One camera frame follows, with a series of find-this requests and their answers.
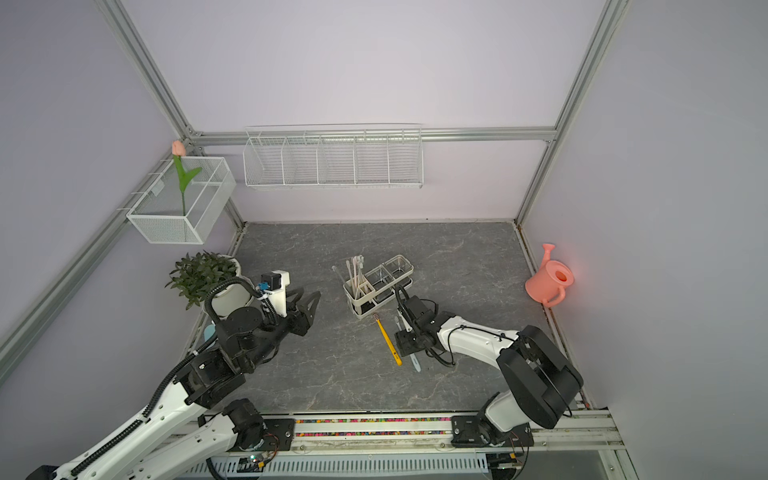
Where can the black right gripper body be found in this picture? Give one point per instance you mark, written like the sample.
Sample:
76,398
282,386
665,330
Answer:
416,333

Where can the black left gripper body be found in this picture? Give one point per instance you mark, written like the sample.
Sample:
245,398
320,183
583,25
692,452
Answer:
274,336

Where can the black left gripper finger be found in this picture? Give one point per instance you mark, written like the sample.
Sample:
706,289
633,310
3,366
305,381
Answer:
301,326
294,305

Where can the teal thin toothbrush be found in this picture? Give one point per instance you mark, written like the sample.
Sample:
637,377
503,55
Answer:
414,360

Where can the white toothbrush holder caddy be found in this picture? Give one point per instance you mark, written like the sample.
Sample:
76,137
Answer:
380,283

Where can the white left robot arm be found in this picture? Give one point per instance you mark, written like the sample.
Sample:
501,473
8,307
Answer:
194,386

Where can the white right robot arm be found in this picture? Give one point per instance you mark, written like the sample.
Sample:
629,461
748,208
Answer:
541,382

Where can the yellow toothbrush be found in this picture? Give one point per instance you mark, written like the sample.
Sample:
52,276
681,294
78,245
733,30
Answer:
388,340

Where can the teal garden trowel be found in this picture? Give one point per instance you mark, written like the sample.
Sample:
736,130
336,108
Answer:
208,332

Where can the potted green plant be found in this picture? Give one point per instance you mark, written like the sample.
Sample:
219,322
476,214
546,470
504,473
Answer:
194,276

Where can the pink watering can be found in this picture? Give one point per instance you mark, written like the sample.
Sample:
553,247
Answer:
549,284

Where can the white mesh basket small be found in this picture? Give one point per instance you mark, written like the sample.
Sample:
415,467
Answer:
157,214

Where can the pink artificial tulip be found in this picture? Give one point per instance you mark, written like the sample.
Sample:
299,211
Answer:
185,177

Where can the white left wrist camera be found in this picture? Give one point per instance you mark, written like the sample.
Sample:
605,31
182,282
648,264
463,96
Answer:
273,286

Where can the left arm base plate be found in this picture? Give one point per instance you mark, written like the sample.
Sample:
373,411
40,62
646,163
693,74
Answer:
275,434

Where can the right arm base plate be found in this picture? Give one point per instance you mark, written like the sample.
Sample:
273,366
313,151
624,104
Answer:
474,431

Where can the white vented cable duct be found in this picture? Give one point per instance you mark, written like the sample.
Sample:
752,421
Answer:
352,466

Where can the white wire basket long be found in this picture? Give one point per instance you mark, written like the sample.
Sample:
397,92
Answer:
362,155

